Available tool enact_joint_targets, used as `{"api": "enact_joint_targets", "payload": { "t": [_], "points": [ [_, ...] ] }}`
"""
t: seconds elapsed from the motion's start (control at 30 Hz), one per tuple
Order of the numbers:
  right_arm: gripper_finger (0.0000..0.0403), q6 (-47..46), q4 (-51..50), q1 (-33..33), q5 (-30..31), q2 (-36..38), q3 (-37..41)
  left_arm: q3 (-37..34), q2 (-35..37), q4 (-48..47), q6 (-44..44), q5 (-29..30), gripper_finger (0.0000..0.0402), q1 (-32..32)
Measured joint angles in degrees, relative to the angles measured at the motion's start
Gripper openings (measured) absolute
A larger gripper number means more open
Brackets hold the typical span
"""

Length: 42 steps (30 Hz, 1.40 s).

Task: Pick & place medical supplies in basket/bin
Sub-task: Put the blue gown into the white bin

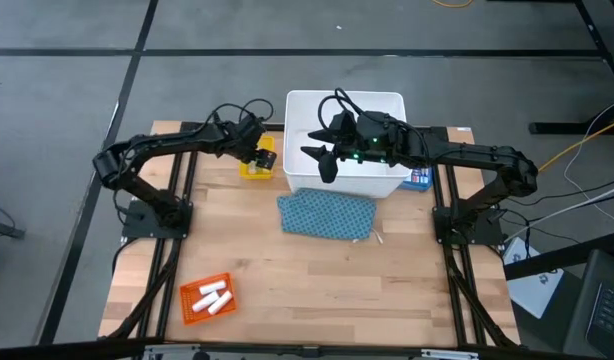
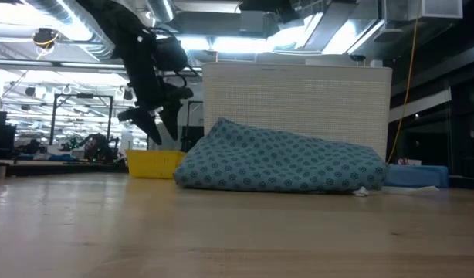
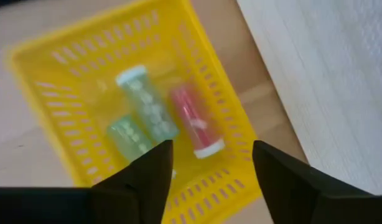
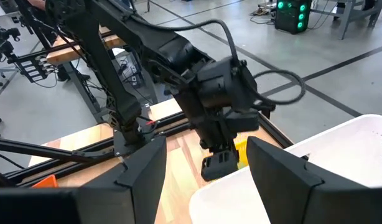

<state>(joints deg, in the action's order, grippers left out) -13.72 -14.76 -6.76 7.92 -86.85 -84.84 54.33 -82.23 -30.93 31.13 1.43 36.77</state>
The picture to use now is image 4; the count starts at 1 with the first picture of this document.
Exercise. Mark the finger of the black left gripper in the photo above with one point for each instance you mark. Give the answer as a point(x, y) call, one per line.
point(220, 166)

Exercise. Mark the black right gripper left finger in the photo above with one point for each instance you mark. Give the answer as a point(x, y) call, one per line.
point(141, 186)

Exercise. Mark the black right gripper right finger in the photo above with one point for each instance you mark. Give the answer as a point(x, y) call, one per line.
point(281, 186)

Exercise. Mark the small orange plastic basket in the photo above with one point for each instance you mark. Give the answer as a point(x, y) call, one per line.
point(48, 183)

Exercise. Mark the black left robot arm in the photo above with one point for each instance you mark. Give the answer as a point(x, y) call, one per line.
point(166, 53)

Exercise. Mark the large white plastic bin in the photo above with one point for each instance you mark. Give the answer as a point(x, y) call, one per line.
point(349, 155)

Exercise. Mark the computer tower with green lights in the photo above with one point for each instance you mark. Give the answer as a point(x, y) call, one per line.
point(292, 18)

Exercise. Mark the wooden background station table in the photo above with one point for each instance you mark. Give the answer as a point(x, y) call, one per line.
point(63, 53)

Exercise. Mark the black device panel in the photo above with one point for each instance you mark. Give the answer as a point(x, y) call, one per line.
point(37, 68)

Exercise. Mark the grey metal table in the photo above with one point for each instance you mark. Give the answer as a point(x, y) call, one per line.
point(346, 18)

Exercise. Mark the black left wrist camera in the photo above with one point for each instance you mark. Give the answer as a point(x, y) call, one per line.
point(244, 121)

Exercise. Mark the black aluminium table frame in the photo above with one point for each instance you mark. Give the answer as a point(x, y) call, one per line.
point(38, 150)

